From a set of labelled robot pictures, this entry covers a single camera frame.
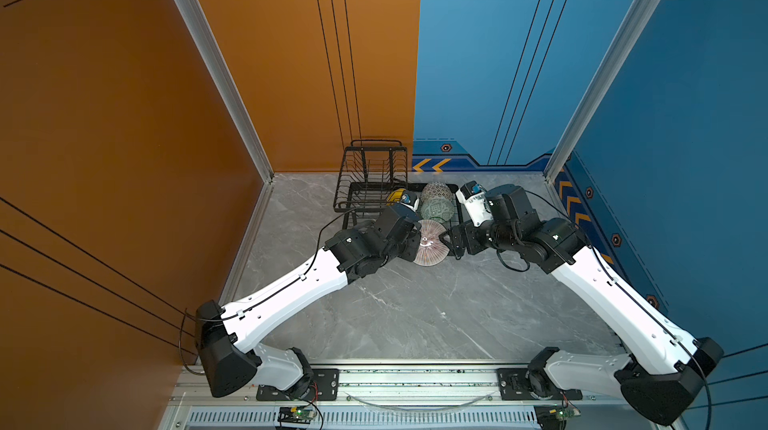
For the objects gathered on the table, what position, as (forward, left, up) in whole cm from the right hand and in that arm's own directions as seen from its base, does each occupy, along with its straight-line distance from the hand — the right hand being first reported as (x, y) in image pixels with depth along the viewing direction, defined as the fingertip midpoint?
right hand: (454, 229), depth 71 cm
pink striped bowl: (-2, +5, -6) cm, 8 cm away
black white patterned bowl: (+33, -1, -21) cm, 39 cm away
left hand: (+1, +10, -1) cm, 10 cm away
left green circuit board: (-34, +38, -28) cm, 58 cm away
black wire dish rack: (+36, +23, -13) cm, 44 cm away
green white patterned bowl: (+26, 0, -23) cm, 34 cm away
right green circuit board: (-34, -23, -28) cm, 50 cm away
